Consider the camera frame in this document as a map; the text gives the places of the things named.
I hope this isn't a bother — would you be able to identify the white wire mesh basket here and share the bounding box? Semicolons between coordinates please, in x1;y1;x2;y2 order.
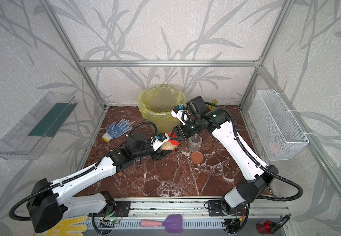
249;89;309;161

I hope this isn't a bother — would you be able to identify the yellow dotted glove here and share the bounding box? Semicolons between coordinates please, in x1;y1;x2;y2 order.
44;215;88;236

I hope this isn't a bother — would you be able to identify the pink item in basket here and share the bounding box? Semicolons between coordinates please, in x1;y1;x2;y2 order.
268;142;282;156

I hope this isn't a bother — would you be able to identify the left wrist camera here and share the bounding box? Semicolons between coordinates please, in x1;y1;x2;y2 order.
151;133;170;151

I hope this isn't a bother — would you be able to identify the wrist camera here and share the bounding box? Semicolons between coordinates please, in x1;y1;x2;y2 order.
171;105;191;125
151;133;170;151

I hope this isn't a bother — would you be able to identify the red black handheld tool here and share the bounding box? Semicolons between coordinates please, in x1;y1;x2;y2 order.
256;215;290;235

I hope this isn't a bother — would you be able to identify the yellow plastic bin liner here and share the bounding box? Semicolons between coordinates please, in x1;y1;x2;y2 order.
138;85;186;127

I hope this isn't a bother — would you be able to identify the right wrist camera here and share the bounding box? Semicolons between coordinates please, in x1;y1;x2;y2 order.
171;105;191;125

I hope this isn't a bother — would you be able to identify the purple pink-handled scoop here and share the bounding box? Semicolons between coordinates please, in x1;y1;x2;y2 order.
141;214;183;234

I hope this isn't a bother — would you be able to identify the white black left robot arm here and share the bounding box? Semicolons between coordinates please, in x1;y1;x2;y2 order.
8;131;174;233

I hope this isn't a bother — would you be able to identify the potted artificial flower plant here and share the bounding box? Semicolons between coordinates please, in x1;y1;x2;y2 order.
207;99;219;110

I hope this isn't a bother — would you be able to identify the blue dotted white work glove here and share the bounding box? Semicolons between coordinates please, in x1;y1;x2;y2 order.
102;119;132;143

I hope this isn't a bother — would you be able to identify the brown-lidded oatmeal jar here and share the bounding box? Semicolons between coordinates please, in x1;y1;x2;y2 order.
188;134;203;151

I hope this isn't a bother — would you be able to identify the brown jar lid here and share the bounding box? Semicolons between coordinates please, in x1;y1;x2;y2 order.
190;151;205;165

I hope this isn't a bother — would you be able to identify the clear plastic wall shelf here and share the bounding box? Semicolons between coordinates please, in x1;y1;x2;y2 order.
0;92;77;160

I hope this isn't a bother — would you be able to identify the blue wooden-handled garden fork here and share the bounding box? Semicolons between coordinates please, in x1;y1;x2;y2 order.
117;172;124;178

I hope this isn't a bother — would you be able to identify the red jar lid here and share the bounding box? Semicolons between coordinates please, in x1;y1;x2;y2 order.
168;131;180;146

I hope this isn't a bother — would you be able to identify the red-lidded oatmeal jar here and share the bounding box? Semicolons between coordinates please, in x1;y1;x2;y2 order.
160;141;177;151

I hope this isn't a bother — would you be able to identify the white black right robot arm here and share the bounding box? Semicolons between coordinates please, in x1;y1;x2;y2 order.
171;96;303;211

